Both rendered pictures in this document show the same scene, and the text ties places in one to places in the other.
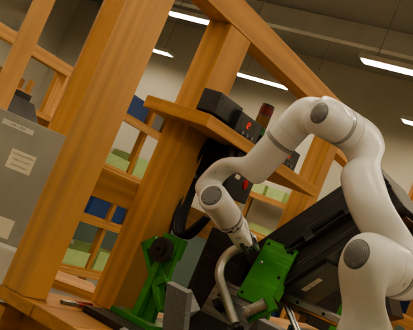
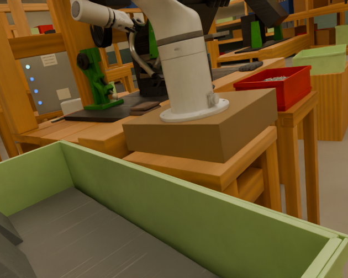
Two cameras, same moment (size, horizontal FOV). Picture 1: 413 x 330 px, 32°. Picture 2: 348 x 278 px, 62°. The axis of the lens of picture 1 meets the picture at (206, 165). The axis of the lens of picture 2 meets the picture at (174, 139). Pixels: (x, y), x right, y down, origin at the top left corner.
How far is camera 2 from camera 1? 0.99 m
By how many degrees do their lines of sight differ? 24
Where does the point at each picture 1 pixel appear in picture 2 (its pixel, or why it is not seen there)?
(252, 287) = (154, 48)
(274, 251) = not seen: hidden behind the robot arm
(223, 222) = (99, 21)
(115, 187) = (43, 43)
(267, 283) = not seen: hidden behind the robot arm
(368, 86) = not seen: outside the picture
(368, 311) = (159, 9)
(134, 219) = (70, 54)
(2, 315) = (21, 148)
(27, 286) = (16, 128)
